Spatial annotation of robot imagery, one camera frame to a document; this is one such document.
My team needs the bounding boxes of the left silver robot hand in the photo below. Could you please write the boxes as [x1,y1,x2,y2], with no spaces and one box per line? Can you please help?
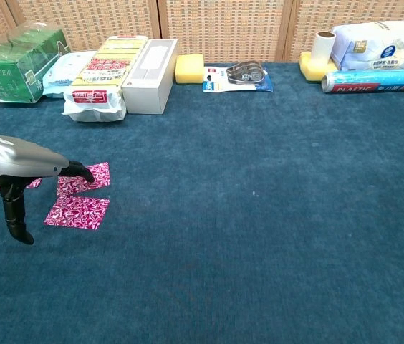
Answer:
[0,130,96,246]

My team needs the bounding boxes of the pink patterned cloth square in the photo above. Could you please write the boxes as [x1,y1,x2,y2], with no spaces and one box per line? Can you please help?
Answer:
[56,161,111,197]

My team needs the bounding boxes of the clear box green tea bags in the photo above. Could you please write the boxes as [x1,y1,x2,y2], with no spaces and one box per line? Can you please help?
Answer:
[0,21,72,104]

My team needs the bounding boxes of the light blue wet wipes pack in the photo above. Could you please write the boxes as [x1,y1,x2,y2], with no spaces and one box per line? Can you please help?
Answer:
[42,49,99,98]

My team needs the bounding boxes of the yellow scouring sponge multipack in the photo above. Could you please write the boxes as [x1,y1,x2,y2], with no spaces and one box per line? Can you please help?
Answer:
[61,34,150,123]

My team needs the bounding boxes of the white power strip box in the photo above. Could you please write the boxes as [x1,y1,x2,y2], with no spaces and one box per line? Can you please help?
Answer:
[120,38,179,115]

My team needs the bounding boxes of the yellow sponge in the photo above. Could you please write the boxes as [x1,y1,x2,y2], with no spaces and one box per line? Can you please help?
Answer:
[299,52,339,84]
[174,53,206,85]

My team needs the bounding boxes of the teal carpet table mat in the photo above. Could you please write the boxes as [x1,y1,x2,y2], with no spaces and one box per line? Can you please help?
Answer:
[0,61,404,344]

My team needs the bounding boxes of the correction tape blister pack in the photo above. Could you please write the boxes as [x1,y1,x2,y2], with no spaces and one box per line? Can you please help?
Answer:
[203,60,274,93]

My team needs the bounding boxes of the woven wooden folding screen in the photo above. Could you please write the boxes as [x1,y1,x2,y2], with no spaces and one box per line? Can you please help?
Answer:
[0,0,404,64]

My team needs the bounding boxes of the white paper roll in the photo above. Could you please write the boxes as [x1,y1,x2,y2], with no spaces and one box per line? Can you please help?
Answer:
[311,31,337,67]

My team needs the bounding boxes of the blue plastic wrap roll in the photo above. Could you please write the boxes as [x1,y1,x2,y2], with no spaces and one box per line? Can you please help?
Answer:
[321,67,404,94]

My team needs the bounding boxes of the white blue tissue bag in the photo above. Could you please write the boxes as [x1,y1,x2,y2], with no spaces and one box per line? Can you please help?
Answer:
[330,20,404,72]

